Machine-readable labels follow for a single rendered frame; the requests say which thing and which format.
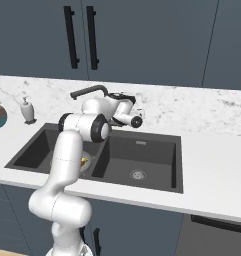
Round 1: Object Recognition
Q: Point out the black dishwasher handle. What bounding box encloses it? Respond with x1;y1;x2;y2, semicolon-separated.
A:
190;214;241;235

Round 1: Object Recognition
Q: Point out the black cupboard handle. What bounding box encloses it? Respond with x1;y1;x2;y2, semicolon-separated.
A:
63;5;81;70
92;227;103;256
85;5;101;71
79;226;87;245

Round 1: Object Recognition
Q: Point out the grey dishwasher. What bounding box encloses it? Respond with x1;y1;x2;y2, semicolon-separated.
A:
174;213;241;256

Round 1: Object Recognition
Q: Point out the dark blue lower cupboard door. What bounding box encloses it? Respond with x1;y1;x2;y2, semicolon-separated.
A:
86;197;185;256
0;181;57;256

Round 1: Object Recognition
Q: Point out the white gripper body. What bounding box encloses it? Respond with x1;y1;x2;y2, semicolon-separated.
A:
134;107;146;119

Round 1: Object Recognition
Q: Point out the round metal sink drain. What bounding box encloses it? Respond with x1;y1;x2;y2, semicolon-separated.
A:
128;168;149;181

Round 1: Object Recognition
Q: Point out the black upper cupboard handle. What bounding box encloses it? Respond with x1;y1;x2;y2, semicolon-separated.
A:
85;5;101;71
63;5;81;70

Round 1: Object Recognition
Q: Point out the dark blue upper cupboard door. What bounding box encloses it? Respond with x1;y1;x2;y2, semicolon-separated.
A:
201;0;241;92
80;0;220;89
0;0;90;81

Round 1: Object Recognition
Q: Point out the dark grey double sink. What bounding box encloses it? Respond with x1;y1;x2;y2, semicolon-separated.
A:
4;122;185;195

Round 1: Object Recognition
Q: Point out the dark blue cupboard door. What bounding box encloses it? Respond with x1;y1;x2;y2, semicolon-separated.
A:
201;0;241;92
80;0;220;89
86;197;185;256
0;0;90;81
0;181;57;256

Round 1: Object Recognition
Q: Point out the black sink faucet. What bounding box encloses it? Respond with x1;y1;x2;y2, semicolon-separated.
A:
69;84;110;101

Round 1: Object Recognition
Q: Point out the white soap dispenser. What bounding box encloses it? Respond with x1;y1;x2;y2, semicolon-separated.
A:
19;95;38;126

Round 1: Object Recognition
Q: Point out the black lower cupboard handle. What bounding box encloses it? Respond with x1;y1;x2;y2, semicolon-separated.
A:
79;226;87;245
92;227;103;256

